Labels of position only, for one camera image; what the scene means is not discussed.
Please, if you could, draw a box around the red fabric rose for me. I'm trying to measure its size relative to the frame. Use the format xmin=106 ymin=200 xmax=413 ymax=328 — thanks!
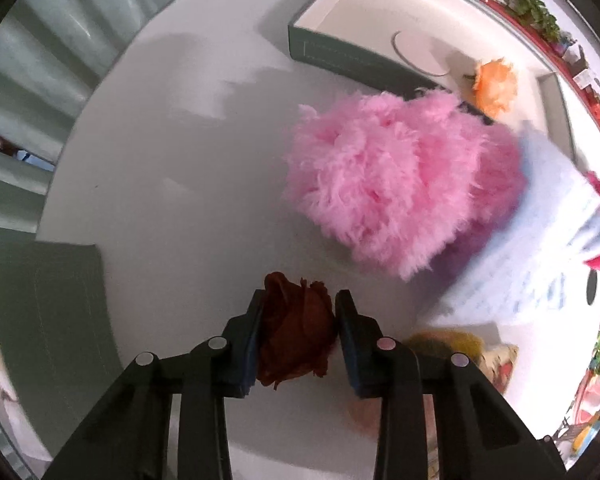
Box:
xmin=256 ymin=271 xmax=341 ymax=388

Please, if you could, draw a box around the pink fluffy plush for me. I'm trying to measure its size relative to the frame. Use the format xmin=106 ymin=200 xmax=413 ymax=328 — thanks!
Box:
xmin=282 ymin=89 xmax=528 ymax=281

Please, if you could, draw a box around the white blue striped cloth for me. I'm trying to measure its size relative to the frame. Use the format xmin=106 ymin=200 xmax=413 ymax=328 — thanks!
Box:
xmin=425 ymin=127 xmax=600 ymax=326

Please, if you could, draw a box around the green box with white inside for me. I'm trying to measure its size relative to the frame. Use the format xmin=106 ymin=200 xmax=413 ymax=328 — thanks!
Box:
xmin=0 ymin=241 xmax=123 ymax=461

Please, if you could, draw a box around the cream soft object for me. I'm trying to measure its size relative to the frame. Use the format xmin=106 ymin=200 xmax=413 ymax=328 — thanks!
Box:
xmin=480 ymin=344 xmax=520 ymax=393

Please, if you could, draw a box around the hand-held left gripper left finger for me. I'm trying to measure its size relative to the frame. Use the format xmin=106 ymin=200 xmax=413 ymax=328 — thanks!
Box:
xmin=42 ymin=287 xmax=267 ymax=480

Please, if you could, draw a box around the pale green curtain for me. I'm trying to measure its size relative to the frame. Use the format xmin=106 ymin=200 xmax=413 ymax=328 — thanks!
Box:
xmin=0 ymin=0 xmax=231 ymax=233

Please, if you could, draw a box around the white round pad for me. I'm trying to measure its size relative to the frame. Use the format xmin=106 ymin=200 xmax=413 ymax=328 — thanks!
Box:
xmin=392 ymin=30 xmax=453 ymax=78

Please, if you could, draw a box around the yellow fluffy plush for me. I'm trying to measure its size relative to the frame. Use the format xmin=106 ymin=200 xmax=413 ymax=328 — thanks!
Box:
xmin=405 ymin=329 xmax=486 ymax=361

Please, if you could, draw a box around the orange fabric flower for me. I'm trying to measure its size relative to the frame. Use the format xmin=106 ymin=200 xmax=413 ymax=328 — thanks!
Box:
xmin=464 ymin=57 xmax=520 ymax=121

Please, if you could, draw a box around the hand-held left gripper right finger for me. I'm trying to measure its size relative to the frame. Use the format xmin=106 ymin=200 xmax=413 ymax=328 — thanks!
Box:
xmin=334 ymin=289 xmax=568 ymax=480

